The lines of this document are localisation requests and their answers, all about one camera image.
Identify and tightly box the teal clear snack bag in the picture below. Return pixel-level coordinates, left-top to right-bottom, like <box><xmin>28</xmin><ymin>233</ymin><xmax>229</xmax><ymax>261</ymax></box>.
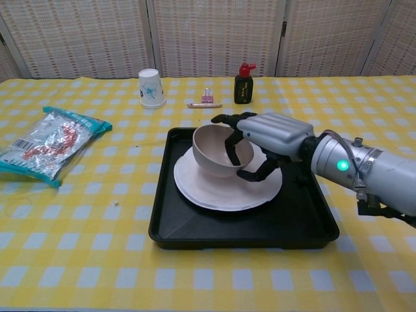
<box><xmin>0</xmin><ymin>106</ymin><xmax>113</xmax><ymax>190</ymax></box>

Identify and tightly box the black ink bottle red cap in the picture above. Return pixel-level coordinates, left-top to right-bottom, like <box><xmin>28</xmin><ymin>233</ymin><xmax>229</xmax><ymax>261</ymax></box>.
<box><xmin>234</xmin><ymin>62</ymin><xmax>257</xmax><ymax>105</ymax></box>

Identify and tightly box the yellow white checkered tablecloth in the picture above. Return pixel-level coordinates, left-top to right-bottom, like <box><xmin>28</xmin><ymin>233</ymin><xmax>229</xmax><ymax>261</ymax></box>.
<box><xmin>0</xmin><ymin>75</ymin><xmax>416</xmax><ymax>312</ymax></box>

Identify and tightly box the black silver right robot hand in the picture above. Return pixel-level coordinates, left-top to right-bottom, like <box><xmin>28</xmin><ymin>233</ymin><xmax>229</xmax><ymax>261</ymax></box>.
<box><xmin>210</xmin><ymin>112</ymin><xmax>315</xmax><ymax>183</ymax></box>

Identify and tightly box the white round plate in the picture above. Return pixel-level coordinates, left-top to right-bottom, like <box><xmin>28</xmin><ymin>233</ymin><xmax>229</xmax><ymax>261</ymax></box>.
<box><xmin>173</xmin><ymin>148</ymin><xmax>283</xmax><ymax>212</ymax></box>

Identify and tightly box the black square plastic tray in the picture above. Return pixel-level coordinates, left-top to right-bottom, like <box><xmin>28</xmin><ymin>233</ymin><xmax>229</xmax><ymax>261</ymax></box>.
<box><xmin>148</xmin><ymin>127</ymin><xmax>341</xmax><ymax>250</ymax></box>

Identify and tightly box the beige bowl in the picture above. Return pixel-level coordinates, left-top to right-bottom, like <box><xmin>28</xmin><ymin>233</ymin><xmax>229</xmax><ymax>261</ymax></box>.
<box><xmin>192</xmin><ymin>125</ymin><xmax>256</xmax><ymax>179</ymax></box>

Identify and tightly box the woven beige folding screen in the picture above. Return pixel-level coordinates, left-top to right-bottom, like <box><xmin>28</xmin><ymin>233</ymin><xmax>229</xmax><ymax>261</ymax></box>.
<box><xmin>0</xmin><ymin>0</ymin><xmax>416</xmax><ymax>84</ymax></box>

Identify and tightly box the thin wrist cable with connector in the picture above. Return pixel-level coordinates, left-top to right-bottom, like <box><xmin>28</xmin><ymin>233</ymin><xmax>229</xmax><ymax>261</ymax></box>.
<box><xmin>321</xmin><ymin>129</ymin><xmax>369</xmax><ymax>200</ymax></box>

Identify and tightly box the white paper cup blue flower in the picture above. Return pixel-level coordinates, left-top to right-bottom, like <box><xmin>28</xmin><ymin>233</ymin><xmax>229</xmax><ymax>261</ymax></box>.
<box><xmin>138</xmin><ymin>68</ymin><xmax>167</xmax><ymax>109</ymax></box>

